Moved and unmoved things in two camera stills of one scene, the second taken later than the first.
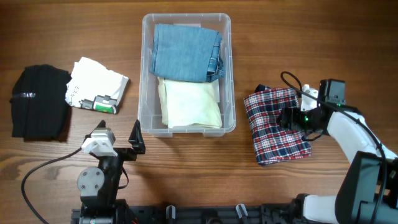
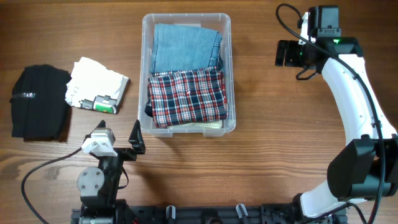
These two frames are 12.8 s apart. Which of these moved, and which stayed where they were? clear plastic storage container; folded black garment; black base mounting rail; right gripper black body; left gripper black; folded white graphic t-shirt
Moved: right gripper black body
Stayed: black base mounting rail; clear plastic storage container; folded black garment; left gripper black; folded white graphic t-shirt
